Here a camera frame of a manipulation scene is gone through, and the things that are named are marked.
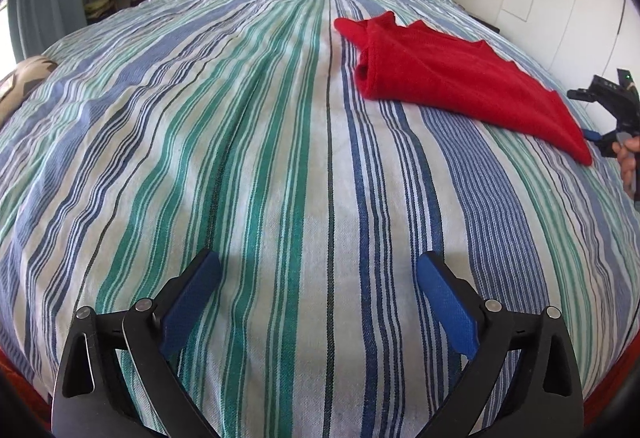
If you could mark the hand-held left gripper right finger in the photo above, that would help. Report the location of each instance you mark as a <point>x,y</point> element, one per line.
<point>450,310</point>

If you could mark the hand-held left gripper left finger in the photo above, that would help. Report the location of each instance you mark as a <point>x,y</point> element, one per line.
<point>190,308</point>

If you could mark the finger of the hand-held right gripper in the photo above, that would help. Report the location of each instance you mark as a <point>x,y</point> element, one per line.
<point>600,90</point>
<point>602,138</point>

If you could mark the red small garment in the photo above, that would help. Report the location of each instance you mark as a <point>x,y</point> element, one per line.
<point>440,73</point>

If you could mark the person's right hand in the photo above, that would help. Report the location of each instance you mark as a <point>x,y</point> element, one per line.
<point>626,168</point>

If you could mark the blue green striped bedspread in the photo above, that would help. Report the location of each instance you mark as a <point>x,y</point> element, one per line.
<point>250,143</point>

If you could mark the patterned cream pillow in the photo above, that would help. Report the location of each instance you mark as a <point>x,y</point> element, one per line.
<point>25,79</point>

